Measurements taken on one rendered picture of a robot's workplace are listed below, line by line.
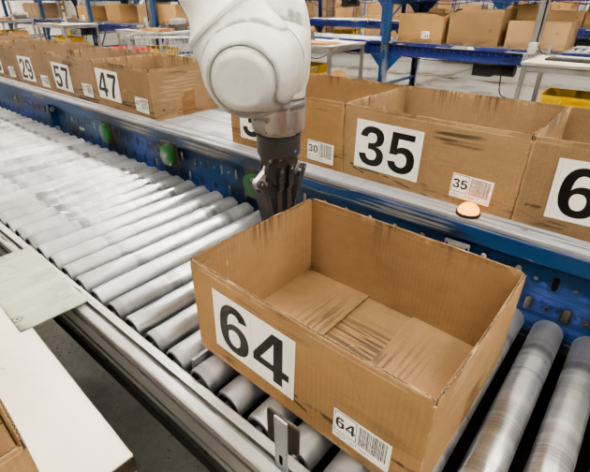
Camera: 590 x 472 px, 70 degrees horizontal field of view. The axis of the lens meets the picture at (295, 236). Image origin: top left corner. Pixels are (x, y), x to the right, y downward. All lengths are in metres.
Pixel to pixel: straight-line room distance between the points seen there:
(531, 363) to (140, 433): 1.23
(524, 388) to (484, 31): 4.81
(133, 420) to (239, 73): 1.37
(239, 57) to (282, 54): 0.05
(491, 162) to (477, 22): 4.54
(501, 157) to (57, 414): 0.83
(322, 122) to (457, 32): 4.49
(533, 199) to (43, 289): 0.95
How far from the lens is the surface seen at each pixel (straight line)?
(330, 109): 1.02
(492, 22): 5.32
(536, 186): 0.87
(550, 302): 0.92
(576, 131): 1.13
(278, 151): 0.70
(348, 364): 0.49
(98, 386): 1.81
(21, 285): 1.02
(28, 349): 0.84
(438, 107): 1.21
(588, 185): 0.85
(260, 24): 0.51
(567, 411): 0.75
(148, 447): 1.58
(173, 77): 1.62
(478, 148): 0.88
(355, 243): 0.79
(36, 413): 0.73
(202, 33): 0.53
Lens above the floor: 1.25
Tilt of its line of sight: 29 degrees down
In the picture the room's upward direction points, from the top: straight up
